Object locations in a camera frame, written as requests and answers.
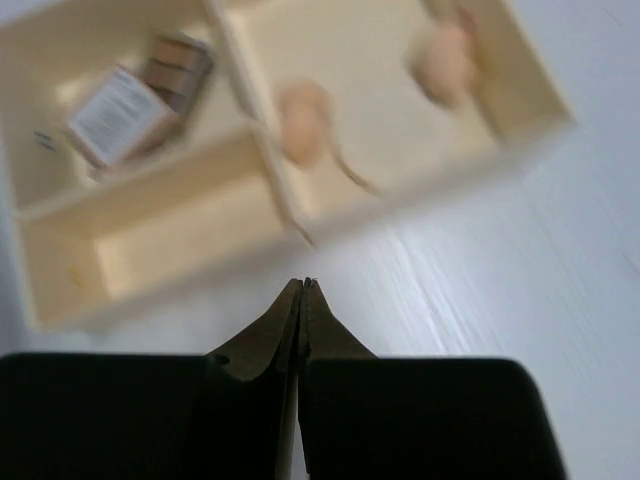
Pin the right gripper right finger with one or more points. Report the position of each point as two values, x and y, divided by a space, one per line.
321 335

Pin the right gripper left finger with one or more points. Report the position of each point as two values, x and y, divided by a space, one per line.
249 397

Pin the round white powder puff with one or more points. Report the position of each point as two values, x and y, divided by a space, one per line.
390 139

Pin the beige sponge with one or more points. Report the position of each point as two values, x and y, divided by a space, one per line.
442 59
305 110

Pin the colourful square eyeshadow palette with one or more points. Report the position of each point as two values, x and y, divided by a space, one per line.
118 120

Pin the long brown eyeshadow palette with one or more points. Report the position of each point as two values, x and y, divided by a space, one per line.
176 70

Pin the wooden compartment box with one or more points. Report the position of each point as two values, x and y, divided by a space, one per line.
218 192

